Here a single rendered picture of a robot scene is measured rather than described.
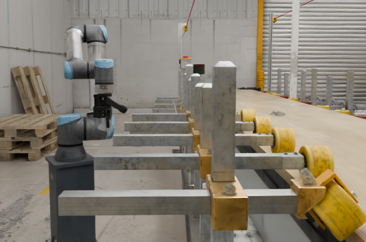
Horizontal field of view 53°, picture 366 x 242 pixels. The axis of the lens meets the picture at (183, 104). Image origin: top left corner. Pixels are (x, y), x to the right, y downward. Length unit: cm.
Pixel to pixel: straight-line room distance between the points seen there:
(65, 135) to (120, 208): 173
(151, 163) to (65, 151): 152
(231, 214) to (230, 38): 911
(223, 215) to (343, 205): 18
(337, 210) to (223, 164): 18
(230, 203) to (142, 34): 906
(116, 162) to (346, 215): 47
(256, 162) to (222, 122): 27
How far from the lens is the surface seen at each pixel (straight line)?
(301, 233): 89
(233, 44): 961
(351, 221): 62
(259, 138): 108
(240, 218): 55
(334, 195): 61
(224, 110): 58
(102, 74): 179
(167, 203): 57
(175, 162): 81
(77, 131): 228
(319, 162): 85
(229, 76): 58
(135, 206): 58
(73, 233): 242
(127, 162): 82
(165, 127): 130
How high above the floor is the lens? 115
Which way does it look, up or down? 6 degrees down
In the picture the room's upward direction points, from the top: straight up
